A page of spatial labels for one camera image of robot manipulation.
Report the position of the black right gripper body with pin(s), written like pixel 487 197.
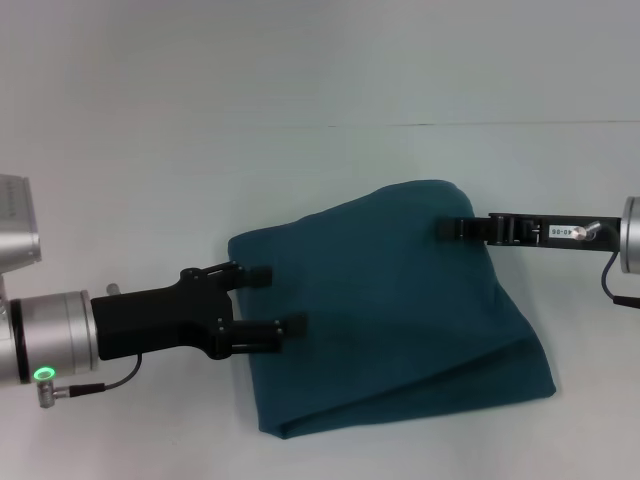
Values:
pixel 555 232

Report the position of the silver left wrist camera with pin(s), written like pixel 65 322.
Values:
pixel 17 225

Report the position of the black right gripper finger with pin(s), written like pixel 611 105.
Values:
pixel 462 229

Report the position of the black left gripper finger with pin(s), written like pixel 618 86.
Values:
pixel 265 335
pixel 245 276

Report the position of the teal blue t-shirt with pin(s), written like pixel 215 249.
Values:
pixel 390 310

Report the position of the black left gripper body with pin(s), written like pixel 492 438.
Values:
pixel 155 320

